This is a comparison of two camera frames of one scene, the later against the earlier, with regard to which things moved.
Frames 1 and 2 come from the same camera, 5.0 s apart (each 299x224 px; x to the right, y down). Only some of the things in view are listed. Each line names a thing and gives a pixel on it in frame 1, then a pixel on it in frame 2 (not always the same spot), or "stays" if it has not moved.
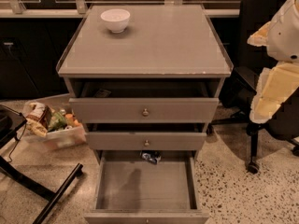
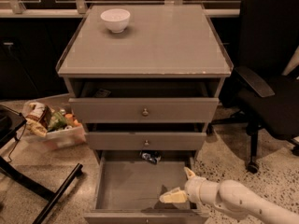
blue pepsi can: [151, 157] stays
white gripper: [285, 36] → [192, 188]
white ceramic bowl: [116, 19] stays
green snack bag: [57, 122] stays
